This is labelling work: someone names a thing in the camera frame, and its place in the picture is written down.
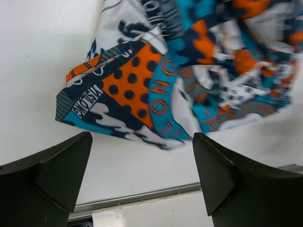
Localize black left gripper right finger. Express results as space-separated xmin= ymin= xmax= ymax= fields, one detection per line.
xmin=193 ymin=133 xmax=303 ymax=227

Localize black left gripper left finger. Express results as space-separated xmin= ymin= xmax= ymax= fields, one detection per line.
xmin=0 ymin=132 xmax=92 ymax=227

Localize colourful patterned shorts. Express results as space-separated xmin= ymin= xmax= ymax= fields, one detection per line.
xmin=55 ymin=0 xmax=303 ymax=150

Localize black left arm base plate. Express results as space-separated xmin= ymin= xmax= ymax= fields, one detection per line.
xmin=67 ymin=219 xmax=93 ymax=227

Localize aluminium front rail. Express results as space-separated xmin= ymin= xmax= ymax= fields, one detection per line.
xmin=68 ymin=163 xmax=303 ymax=218

